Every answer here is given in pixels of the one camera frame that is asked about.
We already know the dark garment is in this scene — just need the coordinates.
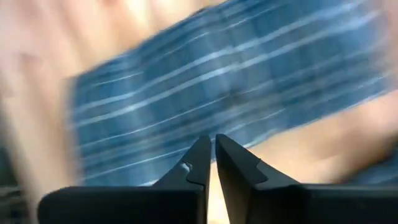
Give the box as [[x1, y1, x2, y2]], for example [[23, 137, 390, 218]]
[[67, 0, 396, 187]]

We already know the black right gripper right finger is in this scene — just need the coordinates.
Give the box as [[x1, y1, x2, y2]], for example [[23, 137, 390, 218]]
[[215, 133, 398, 224]]

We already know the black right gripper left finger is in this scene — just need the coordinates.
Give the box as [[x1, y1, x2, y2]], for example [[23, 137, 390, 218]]
[[37, 134, 212, 224]]

